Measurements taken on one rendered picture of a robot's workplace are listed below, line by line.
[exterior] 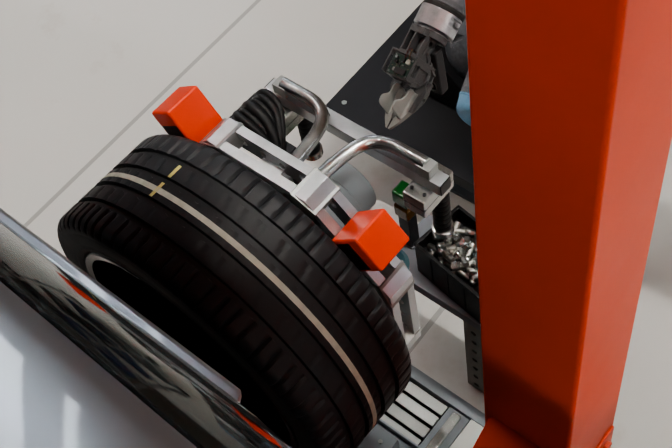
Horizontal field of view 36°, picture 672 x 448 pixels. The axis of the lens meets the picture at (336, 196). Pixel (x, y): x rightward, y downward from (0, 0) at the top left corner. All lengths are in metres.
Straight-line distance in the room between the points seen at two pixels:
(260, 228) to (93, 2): 2.31
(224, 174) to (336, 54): 1.78
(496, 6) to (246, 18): 2.67
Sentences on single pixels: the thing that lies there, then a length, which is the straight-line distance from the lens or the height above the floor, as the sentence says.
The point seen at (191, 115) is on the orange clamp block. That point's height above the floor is 1.14.
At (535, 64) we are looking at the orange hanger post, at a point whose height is 1.76.
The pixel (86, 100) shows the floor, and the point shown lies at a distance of 3.52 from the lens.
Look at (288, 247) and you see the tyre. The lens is 1.62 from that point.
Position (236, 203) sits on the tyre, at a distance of 1.64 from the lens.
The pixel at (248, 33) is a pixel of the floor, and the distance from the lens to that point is 3.54.
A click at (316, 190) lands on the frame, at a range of 1.69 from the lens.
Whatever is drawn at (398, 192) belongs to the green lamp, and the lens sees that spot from 2.23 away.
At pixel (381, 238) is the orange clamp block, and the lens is 1.64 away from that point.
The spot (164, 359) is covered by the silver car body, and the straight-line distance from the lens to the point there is 0.84.
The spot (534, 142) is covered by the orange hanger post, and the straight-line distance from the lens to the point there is 1.06.
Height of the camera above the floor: 2.48
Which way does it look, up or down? 54 degrees down
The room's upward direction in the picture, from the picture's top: 13 degrees counter-clockwise
